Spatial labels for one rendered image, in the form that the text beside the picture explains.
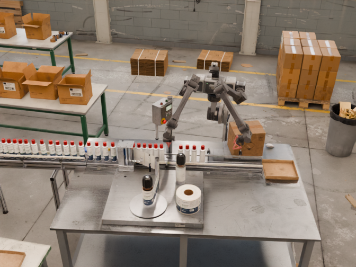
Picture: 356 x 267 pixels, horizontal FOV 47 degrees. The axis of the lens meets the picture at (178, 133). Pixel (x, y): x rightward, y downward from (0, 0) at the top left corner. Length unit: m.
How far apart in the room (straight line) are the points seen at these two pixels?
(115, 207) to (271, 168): 1.53
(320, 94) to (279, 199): 3.52
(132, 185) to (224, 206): 0.82
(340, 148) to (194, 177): 2.64
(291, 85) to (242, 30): 2.45
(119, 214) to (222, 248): 1.14
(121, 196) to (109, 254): 0.68
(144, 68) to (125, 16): 1.87
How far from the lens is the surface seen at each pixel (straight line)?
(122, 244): 4.02
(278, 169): 3.97
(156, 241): 4.02
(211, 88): 3.90
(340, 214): 4.96
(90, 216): 3.44
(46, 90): 5.34
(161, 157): 3.79
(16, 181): 5.38
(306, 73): 6.73
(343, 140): 5.72
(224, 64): 7.92
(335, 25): 8.89
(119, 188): 3.58
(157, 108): 3.56
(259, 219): 3.42
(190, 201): 3.22
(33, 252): 3.32
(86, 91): 5.10
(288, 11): 8.72
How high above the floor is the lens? 3.16
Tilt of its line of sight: 32 degrees down
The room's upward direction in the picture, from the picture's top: 1 degrees clockwise
